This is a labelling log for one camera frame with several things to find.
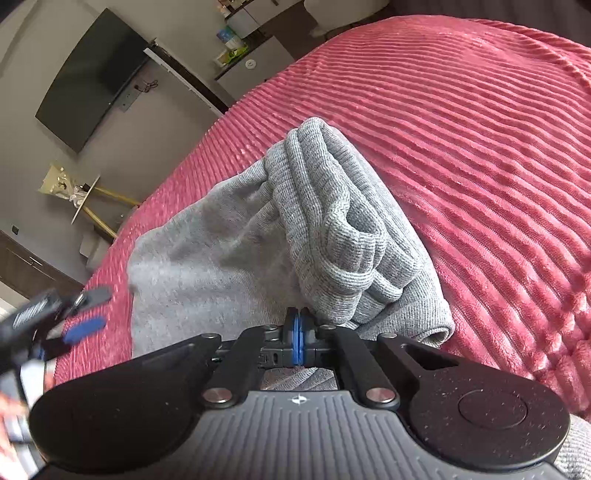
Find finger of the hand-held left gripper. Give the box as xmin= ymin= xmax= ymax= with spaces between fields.
xmin=65 ymin=285 xmax=114 ymax=315
xmin=44 ymin=316 xmax=106 ymax=361

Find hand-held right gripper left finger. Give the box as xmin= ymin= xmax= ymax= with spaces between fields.
xmin=134 ymin=307 xmax=299 ymax=408

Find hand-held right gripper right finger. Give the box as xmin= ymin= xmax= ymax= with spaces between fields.
xmin=298 ymin=308 xmax=459 ymax=409

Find grey pants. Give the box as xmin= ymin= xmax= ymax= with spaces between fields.
xmin=127 ymin=116 xmax=455 ymax=393

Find white cylindrical bin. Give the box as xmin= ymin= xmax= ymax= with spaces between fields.
xmin=78 ymin=230 xmax=112 ymax=272

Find brown wooden cabinet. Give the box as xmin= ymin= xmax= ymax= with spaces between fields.
xmin=0 ymin=230 xmax=85 ymax=298

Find gold-legged tiered side table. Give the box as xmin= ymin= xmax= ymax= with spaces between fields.
xmin=69 ymin=173 xmax=141 ymax=241

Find glass ornament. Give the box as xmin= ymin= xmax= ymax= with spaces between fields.
xmin=39 ymin=161 xmax=90 ymax=209

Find pink ribbed blanket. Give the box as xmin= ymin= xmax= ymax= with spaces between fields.
xmin=53 ymin=14 xmax=591 ymax=416

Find white cabinet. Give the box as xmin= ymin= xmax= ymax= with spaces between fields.
xmin=215 ymin=36 xmax=296 ymax=103

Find green packet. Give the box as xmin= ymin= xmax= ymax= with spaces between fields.
xmin=216 ymin=45 xmax=249 ymax=66

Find wall socket with cables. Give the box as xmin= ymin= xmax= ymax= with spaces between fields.
xmin=121 ymin=79 xmax=158 ymax=110

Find black wall television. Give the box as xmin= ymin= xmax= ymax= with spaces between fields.
xmin=34 ymin=7 xmax=151 ymax=154

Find white wall shelf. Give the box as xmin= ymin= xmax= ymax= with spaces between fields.
xmin=142 ymin=45 xmax=228 ymax=117

